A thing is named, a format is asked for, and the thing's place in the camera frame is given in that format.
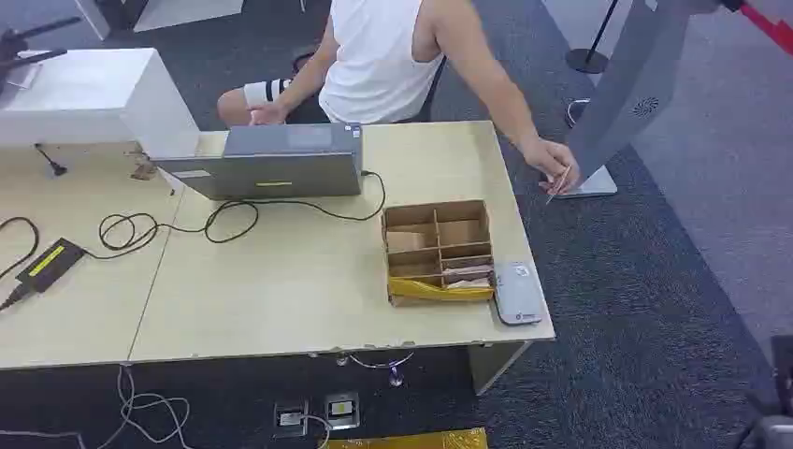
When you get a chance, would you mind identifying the person's left hand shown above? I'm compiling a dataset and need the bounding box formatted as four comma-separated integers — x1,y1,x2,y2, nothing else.
522,137,582,195

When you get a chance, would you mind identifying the black stanchion post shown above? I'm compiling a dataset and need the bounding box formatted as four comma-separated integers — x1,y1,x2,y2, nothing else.
565,0,621,76

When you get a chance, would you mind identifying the thin card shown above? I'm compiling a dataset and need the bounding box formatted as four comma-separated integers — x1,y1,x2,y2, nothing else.
544,164,572,206

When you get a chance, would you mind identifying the white cabinet box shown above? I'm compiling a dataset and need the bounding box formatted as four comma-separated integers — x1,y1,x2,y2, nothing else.
0,48,201,160

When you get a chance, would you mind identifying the grey laptop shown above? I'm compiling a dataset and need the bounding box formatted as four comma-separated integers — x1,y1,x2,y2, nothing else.
152,122,365,202

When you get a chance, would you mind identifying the black laptop power cable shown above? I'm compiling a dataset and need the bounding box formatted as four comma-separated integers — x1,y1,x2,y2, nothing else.
83,170,388,260

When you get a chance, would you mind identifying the white furniture block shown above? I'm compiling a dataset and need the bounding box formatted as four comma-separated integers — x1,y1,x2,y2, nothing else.
74,0,246,41

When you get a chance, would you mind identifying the small black antenna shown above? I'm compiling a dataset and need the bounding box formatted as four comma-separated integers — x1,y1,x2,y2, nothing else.
34,143,68,178

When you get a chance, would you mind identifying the black mains cable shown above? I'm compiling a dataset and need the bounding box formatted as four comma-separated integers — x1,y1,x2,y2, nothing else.
0,216,41,311

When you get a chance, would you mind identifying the grey phone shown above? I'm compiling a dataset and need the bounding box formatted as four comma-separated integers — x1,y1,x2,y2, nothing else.
492,261,545,326

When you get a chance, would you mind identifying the wooden box with compartments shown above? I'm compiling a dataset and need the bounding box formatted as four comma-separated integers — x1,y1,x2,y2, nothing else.
381,199,497,308

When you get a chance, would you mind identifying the black plug with white cable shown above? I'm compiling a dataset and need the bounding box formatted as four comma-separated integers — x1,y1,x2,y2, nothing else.
565,97,591,128

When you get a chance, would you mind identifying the clear cable under desk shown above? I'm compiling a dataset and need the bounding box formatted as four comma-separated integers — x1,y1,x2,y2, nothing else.
337,352,415,388

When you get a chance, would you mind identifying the pale desk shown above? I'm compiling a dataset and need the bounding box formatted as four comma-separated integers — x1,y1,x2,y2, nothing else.
126,121,557,398

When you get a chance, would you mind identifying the floor socket box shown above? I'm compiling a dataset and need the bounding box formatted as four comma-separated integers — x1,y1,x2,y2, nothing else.
324,392,361,430
273,401,310,438

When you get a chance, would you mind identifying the red barrier belt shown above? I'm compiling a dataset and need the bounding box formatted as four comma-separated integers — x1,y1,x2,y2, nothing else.
740,0,793,58

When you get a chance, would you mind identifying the yellow sheet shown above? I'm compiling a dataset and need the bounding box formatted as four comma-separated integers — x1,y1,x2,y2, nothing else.
322,427,489,449

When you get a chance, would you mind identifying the stack of cards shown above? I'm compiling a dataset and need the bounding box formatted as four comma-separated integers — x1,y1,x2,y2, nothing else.
440,265,495,291

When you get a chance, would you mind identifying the grey kiosk stand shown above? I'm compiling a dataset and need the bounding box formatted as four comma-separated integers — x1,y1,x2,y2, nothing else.
554,0,723,199

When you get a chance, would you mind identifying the person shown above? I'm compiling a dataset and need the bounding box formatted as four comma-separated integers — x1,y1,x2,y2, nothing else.
216,0,581,195

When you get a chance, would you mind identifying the white floor cable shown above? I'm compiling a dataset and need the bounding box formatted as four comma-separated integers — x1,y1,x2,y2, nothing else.
93,365,194,449

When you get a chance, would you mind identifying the person's right hand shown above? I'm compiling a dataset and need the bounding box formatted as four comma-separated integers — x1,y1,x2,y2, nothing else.
247,102,291,127

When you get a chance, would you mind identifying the yellow film strip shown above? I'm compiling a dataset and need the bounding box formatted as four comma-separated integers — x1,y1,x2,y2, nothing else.
387,277,496,304

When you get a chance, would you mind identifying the black tripod stand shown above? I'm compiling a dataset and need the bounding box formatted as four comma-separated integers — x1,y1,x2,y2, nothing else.
0,15,83,94

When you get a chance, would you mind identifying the black power adapter yellow label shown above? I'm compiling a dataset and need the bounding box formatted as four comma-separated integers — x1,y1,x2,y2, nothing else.
15,238,87,294

